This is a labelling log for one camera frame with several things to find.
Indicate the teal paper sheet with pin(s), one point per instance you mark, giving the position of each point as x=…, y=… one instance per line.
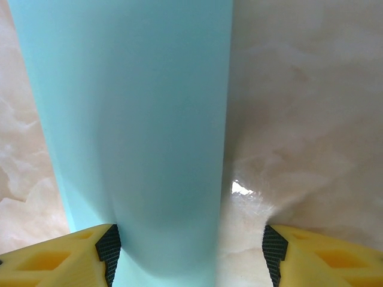
x=134, y=119

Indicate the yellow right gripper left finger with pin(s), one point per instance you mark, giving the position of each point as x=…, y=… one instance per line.
x=45, y=269

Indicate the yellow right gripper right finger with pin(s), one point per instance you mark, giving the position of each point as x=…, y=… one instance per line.
x=329, y=263

